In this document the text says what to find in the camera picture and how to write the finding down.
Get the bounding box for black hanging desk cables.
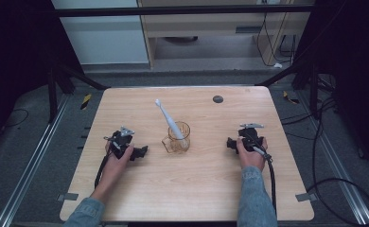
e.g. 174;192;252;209
255;11;298;68

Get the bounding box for thin black floor cable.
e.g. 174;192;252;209
1;108;30;130

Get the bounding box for yellow black striped tape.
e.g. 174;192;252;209
282;90;300;106
79;93;93;111

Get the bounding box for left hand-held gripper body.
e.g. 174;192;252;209
103;126;135;160

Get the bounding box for light wooden desk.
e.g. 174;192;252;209
136;0;317;69

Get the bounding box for white cabinet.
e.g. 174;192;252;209
50;0;151;66

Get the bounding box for white electric toothbrush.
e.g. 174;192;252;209
154;98;185;141

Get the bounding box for hand-held gripper black cable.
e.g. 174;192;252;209
252;144;278;218
94;150;114;190

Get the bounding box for left hand-held gripper black cable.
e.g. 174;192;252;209
94;150;114;190

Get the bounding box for person's left hand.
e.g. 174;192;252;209
104;141;135;185

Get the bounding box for black metal frame stand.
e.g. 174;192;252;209
45;61;111;125
254;58;321;119

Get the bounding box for clear amber plastic cup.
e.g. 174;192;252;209
161;121;192;155

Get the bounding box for person's right hand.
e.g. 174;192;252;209
236;136;269;173

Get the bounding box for thick black floor cable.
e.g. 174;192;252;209
280;96;369;227

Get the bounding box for aluminium floor rail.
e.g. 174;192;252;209
297;89;369;227
0;94;72;227

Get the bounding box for grey metal table bracket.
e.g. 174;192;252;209
294;192;318;203
57;192;79;202

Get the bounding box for black horizontal frame bar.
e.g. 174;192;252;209
52;4;314;18

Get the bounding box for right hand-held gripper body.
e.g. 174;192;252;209
237;122;266;155

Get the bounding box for right hand-held gripper black cable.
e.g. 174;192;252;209
252;144;278;218

